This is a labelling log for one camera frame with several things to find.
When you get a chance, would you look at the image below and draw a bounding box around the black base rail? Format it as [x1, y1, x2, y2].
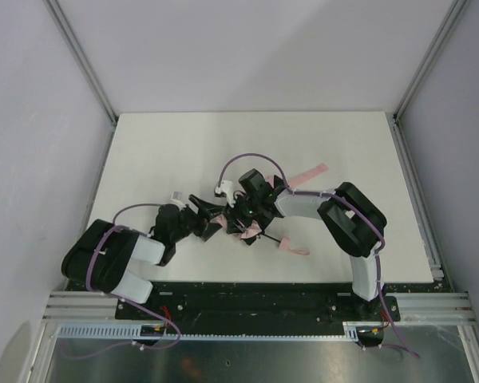
[65, 278, 400, 336]

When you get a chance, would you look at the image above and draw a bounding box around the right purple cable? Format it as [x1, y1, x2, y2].
[218, 152, 421, 359]

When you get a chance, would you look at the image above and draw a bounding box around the aluminium frame post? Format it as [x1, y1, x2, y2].
[43, 0, 119, 126]
[393, 0, 478, 124]

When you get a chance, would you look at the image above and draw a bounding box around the pink folding umbrella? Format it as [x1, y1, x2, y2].
[215, 162, 329, 257]

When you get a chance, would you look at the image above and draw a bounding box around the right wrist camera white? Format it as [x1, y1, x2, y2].
[214, 180, 236, 207]

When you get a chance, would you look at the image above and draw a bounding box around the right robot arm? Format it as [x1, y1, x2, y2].
[215, 169, 387, 302]

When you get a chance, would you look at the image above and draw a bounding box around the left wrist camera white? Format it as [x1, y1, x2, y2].
[171, 191, 188, 210]

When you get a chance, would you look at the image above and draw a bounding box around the grey cable duct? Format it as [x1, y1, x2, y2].
[57, 322, 382, 342]

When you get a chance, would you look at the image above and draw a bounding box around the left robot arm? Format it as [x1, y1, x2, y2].
[61, 195, 225, 304]

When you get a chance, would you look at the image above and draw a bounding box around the aluminium frame post right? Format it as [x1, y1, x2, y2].
[393, 0, 478, 124]

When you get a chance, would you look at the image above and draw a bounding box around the aluminium frame post left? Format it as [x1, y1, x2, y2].
[43, 0, 119, 126]

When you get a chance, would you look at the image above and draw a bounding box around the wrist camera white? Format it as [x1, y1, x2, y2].
[214, 180, 236, 207]
[171, 191, 188, 210]

